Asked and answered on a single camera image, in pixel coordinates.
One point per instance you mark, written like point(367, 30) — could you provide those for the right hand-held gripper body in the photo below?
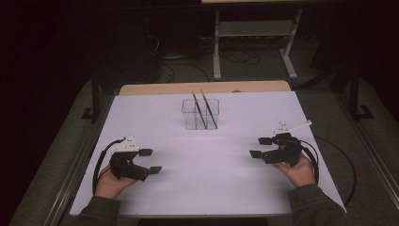
point(288, 150)

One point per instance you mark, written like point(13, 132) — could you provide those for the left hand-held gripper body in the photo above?
point(124, 164)

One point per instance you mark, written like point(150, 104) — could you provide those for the clear acrylic organizer box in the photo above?
point(189, 121)

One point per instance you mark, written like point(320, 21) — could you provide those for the person's right hand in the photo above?
point(299, 174)

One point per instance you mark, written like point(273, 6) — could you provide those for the person's left hand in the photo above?
point(108, 186)

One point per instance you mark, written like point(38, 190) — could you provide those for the white table cover sheet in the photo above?
point(194, 188)

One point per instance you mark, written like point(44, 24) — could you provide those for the black metal stand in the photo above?
point(354, 94)
point(95, 94)

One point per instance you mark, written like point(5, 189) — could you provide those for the grey metal edge rail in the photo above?
point(376, 163)
point(67, 191)

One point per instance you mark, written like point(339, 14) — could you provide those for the metal stand frame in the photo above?
point(251, 28)

